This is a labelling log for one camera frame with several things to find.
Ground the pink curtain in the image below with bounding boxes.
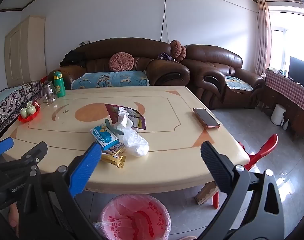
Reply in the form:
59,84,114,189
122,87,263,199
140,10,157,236
254,0,272,77

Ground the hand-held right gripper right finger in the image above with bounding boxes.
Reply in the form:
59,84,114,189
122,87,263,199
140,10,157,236
197,141,285,240

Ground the purple knitted item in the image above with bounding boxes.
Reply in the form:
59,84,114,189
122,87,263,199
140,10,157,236
155,52,176,62

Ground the black clothing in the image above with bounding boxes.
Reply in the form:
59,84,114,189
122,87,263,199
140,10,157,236
59,50,89,68

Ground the person's left hand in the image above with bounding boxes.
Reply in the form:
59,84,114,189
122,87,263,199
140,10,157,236
7,202,21,233

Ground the purple snack packet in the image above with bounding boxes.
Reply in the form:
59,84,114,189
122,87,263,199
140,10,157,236
104,103,147,130

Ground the brown leather armchair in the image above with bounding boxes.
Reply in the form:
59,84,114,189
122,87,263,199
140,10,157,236
180,44,266,110

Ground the cream wardrobe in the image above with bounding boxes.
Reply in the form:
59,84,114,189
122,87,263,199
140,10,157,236
5,15,47,88

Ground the beige wooden table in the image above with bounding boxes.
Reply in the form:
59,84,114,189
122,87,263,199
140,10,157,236
0,85,251,207

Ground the smartphone with red case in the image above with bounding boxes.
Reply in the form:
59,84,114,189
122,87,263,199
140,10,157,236
193,108,220,130

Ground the red plastic stool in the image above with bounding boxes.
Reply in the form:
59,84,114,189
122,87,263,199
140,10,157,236
212,134,279,209

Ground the white cylindrical appliance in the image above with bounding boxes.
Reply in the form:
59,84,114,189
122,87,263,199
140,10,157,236
271,104,286,126

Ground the window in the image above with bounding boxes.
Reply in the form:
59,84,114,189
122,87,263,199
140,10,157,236
267,7,304,77

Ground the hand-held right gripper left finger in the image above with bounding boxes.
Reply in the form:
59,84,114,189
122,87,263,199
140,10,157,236
41,141,107,240

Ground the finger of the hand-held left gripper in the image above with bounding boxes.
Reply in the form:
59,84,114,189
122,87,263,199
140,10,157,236
0,141,48,178
0,137,15,157

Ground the black television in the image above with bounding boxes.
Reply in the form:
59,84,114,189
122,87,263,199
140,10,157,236
289,56,304,90

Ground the brown leather sofa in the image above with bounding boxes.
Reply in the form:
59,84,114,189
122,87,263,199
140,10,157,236
48,37,191,90

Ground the black wall cable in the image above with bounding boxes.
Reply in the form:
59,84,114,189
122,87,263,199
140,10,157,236
159,0,178,43

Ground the white plastic bag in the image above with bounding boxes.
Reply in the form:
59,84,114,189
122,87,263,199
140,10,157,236
118,126,149,157

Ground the pink round knitted cushion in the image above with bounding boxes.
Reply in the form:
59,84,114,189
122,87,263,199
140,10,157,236
109,52,135,72

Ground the blue printed seat cloth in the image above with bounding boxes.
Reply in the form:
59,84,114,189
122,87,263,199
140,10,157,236
224,75,253,92

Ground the blue medicine box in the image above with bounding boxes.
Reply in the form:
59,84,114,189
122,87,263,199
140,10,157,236
89,124,120,152

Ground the black white patterned cover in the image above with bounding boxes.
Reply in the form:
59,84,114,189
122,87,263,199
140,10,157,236
0,81,43,140

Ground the blue deer printed blanket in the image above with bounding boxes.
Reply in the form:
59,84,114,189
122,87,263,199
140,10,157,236
71,70,150,90

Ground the white tissue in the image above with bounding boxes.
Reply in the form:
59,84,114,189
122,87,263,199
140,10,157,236
113,107,134,130

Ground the green water bottle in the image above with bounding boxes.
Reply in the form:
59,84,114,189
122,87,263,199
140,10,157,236
53,71,66,98

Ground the gold sachet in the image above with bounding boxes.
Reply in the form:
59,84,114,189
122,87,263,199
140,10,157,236
101,153,127,170

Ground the glass pitcher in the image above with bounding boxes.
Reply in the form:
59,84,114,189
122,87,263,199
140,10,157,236
41,81,58,105

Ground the colourful sachet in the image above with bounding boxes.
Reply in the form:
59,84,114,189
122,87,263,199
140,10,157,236
106,142,125,155

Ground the red toy object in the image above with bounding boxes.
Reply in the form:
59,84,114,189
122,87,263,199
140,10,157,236
18,101,41,123

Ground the green plastic item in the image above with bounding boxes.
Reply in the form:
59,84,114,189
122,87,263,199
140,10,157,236
105,119,125,135

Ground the red checkered cloth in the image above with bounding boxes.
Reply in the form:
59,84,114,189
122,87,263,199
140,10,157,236
265,69,304,117

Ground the dark wooden cabinet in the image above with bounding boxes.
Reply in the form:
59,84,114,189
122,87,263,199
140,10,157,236
260,84,304,140

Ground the bin with pink bag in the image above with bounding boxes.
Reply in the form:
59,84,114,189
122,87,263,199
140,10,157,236
93,194,172,240

